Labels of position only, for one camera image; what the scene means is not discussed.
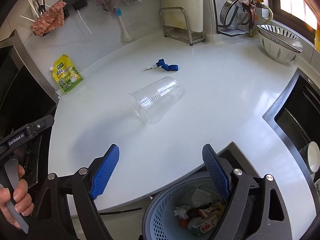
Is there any metal cutting board rack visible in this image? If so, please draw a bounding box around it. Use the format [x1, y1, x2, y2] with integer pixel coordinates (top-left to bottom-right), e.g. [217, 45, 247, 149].
[158, 7, 206, 47]

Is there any black kitchen sink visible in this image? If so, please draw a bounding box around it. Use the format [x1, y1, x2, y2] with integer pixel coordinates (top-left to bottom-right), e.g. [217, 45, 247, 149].
[261, 68, 320, 178]

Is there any white patterned bowl stack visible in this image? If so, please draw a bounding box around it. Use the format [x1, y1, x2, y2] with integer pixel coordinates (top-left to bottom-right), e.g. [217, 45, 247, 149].
[257, 24, 303, 64]

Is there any left hand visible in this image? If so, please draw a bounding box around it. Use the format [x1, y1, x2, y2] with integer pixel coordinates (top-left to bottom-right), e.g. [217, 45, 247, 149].
[0, 164, 35, 225]

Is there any yellow detergent jug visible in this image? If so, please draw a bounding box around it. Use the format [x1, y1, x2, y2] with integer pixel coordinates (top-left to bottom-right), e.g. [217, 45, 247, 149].
[314, 22, 320, 52]

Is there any red white snack wrapper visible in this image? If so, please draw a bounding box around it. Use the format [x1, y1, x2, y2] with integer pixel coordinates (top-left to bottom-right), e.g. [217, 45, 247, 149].
[198, 201, 226, 218]

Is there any white bottle brush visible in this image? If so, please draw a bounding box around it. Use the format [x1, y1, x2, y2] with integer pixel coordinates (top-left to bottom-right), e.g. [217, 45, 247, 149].
[116, 8, 132, 42]

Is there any yellow green spout pouch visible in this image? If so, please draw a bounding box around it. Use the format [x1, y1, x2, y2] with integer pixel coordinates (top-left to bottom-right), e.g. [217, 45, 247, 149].
[49, 54, 83, 94]

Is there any white plate in sink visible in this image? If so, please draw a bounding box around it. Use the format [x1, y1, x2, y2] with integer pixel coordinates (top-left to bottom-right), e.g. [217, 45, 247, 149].
[315, 179, 320, 198]

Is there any metal colander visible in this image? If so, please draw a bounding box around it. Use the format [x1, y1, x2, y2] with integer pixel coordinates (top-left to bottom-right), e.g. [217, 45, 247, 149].
[220, 0, 250, 30]

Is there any white bowl in sink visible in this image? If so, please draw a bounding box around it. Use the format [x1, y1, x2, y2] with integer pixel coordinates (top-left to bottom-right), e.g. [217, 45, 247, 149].
[299, 141, 320, 174]

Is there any white green milk carton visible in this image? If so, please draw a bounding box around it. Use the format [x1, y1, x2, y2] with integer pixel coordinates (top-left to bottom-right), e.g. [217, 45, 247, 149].
[188, 214, 218, 237]

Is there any pink hanging cloth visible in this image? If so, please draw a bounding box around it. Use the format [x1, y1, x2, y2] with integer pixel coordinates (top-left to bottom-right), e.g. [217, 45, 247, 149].
[30, 0, 67, 37]

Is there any black dish rack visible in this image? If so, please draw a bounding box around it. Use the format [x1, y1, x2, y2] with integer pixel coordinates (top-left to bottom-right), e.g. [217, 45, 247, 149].
[204, 0, 276, 38]

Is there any blue perforated trash bin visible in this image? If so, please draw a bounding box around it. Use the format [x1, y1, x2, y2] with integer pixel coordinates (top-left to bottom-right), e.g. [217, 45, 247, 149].
[141, 171, 221, 239]

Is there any white cutting board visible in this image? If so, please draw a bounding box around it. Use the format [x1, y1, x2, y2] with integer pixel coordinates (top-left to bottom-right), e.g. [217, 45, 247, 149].
[158, 0, 205, 30]

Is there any crumpled white paper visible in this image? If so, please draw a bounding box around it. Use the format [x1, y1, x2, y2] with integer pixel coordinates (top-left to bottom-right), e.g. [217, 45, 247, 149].
[174, 205, 191, 219]

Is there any clear plastic cup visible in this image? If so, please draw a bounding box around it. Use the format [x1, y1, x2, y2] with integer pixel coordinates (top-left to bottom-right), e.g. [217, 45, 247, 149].
[129, 76, 185, 124]

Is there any blue strap clip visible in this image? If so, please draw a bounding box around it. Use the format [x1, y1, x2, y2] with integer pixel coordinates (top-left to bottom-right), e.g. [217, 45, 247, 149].
[145, 59, 179, 72]

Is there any orange bottle cap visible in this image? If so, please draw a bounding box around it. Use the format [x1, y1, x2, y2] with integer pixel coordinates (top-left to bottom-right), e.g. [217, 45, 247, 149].
[179, 219, 189, 228]

